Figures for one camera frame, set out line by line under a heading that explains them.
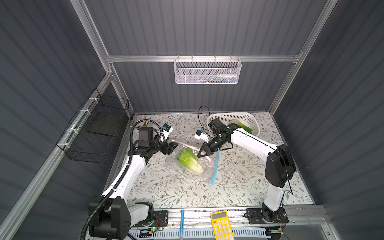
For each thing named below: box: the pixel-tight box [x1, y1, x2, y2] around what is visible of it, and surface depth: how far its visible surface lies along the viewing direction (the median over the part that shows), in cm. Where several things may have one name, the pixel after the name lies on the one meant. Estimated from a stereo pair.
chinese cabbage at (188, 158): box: [177, 147, 204, 175], surface depth 84 cm
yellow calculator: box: [210, 210, 235, 240], surface depth 72 cm
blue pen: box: [180, 209, 185, 240], surface depth 73 cm
